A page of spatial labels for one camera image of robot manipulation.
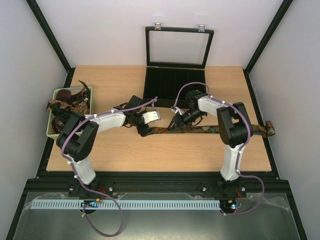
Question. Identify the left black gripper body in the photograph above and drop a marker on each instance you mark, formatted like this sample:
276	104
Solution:
143	131

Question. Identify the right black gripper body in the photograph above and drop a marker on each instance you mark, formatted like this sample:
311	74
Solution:
179	119

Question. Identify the brown teal patterned tie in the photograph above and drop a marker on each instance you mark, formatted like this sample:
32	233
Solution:
265	131

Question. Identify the green perforated plastic basket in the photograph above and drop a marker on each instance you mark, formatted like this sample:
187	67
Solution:
57	135

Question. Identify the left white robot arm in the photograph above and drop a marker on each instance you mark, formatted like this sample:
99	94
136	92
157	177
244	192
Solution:
77	138

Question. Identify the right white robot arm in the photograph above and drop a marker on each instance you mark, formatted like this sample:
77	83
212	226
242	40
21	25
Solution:
234	127

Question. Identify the pile of ties in basket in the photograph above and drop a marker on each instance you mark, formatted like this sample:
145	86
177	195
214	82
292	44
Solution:
65	105

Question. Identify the black compartment storage box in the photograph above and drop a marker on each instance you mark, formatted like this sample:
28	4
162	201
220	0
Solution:
176	59

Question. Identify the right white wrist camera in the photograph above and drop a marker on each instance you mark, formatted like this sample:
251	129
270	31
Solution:
176	110

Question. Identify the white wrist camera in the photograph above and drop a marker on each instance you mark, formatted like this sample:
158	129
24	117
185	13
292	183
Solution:
151	116
176	110

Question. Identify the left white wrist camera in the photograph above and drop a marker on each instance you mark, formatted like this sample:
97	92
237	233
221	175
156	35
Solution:
151	116

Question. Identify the light blue cable duct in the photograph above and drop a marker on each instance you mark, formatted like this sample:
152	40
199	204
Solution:
64	204

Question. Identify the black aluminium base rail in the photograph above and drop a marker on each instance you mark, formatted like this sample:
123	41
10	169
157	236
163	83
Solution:
204	184

